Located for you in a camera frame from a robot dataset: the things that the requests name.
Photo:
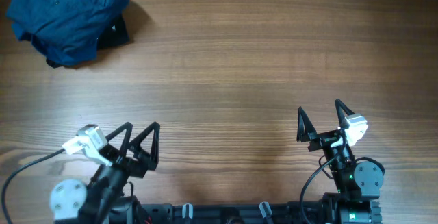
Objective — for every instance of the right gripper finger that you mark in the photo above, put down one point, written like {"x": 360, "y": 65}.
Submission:
{"x": 305, "y": 130}
{"x": 342, "y": 111}

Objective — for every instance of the dark navy blue shorts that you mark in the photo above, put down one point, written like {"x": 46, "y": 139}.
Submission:
{"x": 64, "y": 31}

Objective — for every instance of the black folded garment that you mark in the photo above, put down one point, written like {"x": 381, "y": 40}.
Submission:
{"x": 114, "y": 35}

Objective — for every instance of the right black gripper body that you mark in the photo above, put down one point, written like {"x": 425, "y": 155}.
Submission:
{"x": 324, "y": 140}

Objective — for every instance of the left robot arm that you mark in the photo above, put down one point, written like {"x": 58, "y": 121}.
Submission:
{"x": 72, "y": 201}

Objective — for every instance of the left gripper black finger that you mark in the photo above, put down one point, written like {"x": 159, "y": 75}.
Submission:
{"x": 127, "y": 128}
{"x": 145, "y": 147}

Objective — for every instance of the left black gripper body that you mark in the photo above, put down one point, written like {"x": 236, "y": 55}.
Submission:
{"x": 135, "y": 165}

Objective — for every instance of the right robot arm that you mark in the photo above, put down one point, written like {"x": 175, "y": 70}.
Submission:
{"x": 358, "y": 180}

